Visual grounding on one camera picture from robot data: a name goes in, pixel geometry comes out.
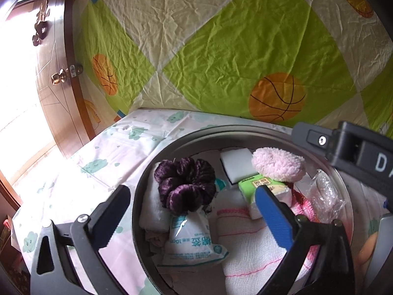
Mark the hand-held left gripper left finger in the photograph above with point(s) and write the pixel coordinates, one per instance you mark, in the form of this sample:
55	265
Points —
118	209

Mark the door ornament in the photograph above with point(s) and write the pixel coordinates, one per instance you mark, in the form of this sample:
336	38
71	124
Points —
40	24

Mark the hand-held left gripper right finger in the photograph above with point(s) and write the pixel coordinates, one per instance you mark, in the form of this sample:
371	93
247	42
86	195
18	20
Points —
273	218

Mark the white towel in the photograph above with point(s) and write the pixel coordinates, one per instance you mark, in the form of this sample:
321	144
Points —
152	209

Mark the white sponge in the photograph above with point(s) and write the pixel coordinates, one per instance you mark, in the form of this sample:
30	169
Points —
236	164

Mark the brass door knob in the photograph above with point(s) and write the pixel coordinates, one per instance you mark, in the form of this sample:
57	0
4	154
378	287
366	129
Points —
58	77

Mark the person's right hand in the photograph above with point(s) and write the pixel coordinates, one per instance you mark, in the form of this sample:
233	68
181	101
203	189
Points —
367	249

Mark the brown wooden door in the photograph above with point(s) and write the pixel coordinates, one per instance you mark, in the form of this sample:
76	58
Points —
55	110

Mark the pink fluffy puff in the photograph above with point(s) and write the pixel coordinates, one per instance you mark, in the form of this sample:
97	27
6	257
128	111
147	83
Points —
276	164

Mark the dark wooden furniture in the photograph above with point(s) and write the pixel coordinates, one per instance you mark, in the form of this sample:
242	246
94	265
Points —
12	258

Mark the green basketball print wall sheet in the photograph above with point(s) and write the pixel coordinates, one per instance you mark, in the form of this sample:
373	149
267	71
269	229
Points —
230	52

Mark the green tissue pack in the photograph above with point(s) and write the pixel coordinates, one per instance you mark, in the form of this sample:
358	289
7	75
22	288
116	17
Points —
248	187

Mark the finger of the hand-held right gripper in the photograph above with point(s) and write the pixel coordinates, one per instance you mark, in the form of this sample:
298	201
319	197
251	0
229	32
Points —
310	139

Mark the clear plastic bag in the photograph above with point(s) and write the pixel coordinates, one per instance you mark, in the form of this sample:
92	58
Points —
325	196

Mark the round metal tin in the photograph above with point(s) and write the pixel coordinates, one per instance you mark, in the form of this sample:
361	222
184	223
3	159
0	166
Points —
233	141

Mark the cotton swab packet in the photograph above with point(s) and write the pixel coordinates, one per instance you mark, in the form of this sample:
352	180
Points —
190	239

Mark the white cloth with pink trim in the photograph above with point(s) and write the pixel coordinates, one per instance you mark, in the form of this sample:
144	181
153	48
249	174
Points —
242	252

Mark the purple velvet scrunchie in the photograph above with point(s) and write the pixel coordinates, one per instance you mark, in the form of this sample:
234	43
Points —
184	187

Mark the beige cloth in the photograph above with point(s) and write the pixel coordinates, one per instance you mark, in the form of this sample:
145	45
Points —
156	239

